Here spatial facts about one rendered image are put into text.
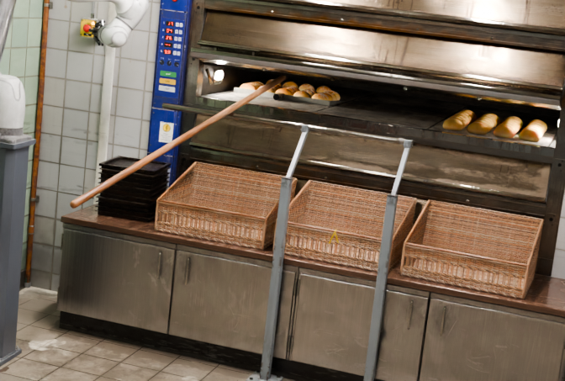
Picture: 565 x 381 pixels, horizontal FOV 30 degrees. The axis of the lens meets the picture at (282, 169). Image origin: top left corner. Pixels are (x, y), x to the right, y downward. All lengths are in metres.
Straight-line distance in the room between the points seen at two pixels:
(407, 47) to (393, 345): 1.41
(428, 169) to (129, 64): 1.64
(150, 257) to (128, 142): 0.81
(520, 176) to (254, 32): 1.48
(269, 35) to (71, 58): 1.11
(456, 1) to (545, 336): 1.60
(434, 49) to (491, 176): 0.66
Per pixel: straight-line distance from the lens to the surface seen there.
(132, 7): 5.07
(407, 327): 4.72
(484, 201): 5.12
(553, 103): 4.88
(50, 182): 5.85
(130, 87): 5.57
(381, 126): 5.15
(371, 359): 4.75
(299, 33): 5.24
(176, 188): 5.23
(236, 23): 5.34
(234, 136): 5.36
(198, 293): 4.98
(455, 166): 5.11
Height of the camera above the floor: 1.80
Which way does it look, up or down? 10 degrees down
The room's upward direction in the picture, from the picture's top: 6 degrees clockwise
